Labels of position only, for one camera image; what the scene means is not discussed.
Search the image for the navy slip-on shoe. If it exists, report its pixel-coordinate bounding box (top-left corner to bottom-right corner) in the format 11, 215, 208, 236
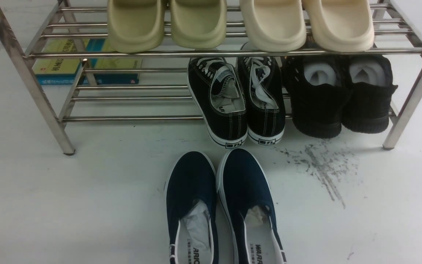
216, 148, 288, 264
164, 151, 219, 264

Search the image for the black knit shoe left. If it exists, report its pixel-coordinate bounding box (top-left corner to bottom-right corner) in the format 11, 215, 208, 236
282, 56, 352, 139

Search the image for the black knit shoe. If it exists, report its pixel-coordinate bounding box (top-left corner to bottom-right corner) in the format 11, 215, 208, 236
341, 55, 397, 134
282, 56, 352, 139

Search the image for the black knit shoe right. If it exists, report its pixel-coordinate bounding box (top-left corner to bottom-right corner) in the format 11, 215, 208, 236
341, 55, 397, 134

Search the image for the stainless steel shoe rack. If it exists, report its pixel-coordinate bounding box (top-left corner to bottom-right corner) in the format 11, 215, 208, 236
0, 0, 422, 156

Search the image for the black canvas sneaker left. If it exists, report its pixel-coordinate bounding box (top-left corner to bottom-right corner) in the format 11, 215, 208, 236
186, 57, 247, 149

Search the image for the black canvas sneaker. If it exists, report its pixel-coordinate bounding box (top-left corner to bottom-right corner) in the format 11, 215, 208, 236
236, 56, 286, 146
186, 57, 247, 149

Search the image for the black canvas sneaker right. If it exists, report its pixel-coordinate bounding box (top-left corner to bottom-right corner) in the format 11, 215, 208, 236
236, 56, 286, 146

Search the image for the olive green slipper right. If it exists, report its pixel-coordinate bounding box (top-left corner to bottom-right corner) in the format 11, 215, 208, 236
169, 0, 227, 50

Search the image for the olive green slipper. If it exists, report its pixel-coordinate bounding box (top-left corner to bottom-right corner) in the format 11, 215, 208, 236
169, 0, 227, 50
107, 0, 167, 54

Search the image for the cream slipper left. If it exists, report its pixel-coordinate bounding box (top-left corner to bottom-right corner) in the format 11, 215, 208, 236
239, 0, 307, 52

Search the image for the cream slipper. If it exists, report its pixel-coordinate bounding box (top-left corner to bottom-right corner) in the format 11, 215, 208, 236
302, 0, 375, 52
239, 0, 307, 52

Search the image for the olive green slipper left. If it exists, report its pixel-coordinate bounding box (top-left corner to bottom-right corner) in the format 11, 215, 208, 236
107, 0, 167, 54

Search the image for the yellow and blue book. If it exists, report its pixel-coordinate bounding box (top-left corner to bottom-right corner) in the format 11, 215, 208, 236
32, 39, 142, 85

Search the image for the cream slipper right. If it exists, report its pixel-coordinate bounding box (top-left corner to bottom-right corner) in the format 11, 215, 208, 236
302, 0, 375, 52

